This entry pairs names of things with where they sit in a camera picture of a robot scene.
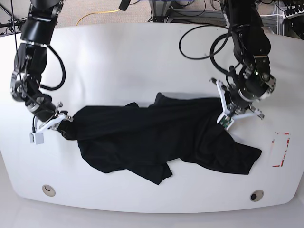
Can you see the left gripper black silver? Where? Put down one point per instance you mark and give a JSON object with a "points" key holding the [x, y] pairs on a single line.
{"points": [[254, 83]]}

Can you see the white power strip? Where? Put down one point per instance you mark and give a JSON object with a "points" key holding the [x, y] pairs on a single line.
{"points": [[293, 13]]}

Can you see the right table cable grommet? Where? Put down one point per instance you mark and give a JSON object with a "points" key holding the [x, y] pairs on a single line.
{"points": [[257, 195]]}

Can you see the red tape rectangle marking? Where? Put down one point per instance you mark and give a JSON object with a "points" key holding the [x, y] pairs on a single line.
{"points": [[279, 148]]}

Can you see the table cable grommet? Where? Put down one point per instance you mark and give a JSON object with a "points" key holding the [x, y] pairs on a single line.
{"points": [[48, 190], [257, 195]]}

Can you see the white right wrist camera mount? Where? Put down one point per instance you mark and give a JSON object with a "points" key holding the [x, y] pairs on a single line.
{"points": [[53, 123]]}

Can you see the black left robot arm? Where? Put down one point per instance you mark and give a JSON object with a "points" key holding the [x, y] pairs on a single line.
{"points": [[251, 49]]}

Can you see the grey aluminium frame stand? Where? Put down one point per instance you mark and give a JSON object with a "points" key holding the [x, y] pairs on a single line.
{"points": [[159, 9]]}

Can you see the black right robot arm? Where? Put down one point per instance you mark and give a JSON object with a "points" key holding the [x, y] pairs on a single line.
{"points": [[31, 59]]}

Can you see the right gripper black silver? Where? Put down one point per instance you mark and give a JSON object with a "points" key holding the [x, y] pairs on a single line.
{"points": [[41, 106]]}

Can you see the left table cable grommet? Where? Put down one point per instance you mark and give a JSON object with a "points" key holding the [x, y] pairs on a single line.
{"points": [[48, 190]]}

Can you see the black T-shirt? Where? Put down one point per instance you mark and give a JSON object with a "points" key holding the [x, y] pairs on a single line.
{"points": [[144, 139]]}

